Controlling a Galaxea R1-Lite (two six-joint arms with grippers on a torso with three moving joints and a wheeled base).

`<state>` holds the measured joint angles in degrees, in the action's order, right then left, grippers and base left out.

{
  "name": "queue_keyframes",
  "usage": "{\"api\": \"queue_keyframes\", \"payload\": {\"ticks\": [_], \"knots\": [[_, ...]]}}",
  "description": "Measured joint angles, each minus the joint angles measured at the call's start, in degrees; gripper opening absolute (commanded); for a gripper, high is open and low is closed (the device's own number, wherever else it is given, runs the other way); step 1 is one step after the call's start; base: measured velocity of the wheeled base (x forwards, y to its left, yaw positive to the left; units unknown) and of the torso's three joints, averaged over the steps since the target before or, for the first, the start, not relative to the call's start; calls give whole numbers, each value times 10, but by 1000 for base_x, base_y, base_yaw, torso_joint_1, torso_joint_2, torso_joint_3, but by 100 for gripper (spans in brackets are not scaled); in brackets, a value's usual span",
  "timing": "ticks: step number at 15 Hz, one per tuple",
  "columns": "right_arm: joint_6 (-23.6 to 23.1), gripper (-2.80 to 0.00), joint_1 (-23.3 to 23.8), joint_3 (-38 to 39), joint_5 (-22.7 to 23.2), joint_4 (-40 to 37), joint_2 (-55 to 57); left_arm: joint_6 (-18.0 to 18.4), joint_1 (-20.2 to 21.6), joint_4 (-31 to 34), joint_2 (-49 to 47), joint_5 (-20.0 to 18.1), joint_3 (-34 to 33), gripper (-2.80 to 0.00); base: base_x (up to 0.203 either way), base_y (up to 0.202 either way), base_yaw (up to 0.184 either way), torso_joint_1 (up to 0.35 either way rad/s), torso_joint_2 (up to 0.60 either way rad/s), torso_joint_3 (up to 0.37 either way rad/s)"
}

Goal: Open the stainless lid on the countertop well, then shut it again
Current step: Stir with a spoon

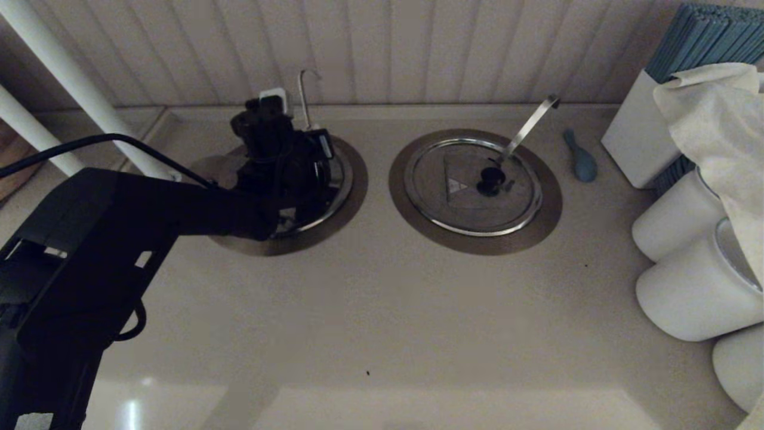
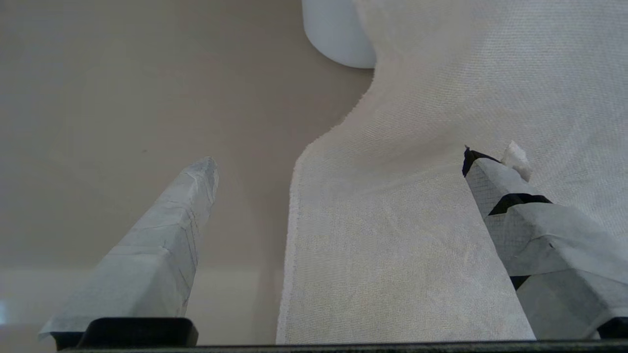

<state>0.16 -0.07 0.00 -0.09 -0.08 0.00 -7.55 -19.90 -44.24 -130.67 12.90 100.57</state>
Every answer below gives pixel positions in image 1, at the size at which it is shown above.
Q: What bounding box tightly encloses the steel ladle hooked handle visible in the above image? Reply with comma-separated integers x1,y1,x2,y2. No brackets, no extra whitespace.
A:
297,69,321,131
494,96,560,168

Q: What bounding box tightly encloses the steel hinged lid black knob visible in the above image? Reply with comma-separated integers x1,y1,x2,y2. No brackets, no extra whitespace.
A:
404,139,544,237
269,142,353,238

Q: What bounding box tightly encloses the small blue spoon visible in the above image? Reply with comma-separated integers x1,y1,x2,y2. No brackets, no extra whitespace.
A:
562,129,598,183

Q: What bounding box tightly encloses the round bronze well rim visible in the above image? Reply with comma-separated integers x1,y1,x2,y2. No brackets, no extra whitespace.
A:
389,130,563,256
192,134,369,257

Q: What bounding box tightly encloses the round wooden board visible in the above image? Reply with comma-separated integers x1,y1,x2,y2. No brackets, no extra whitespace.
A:
0,140,41,202

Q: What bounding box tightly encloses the blue ribbed pack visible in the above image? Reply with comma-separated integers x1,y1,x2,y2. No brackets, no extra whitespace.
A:
654,156,694,198

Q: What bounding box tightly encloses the white cylinder container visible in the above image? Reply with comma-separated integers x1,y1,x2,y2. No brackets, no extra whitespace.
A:
631,169,726,263
711,325,764,413
635,218,763,342

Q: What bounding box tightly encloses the blue straw bundle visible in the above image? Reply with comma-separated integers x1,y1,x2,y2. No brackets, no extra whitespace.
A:
643,4,764,84

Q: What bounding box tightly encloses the white crumpled cloth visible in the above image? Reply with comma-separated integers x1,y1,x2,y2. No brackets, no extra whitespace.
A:
652,62,764,430

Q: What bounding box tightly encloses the thick white post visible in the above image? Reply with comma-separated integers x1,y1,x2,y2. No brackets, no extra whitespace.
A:
0,0,183,182

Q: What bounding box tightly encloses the thin white post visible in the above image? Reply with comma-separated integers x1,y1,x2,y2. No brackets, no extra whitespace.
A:
0,84,84,177

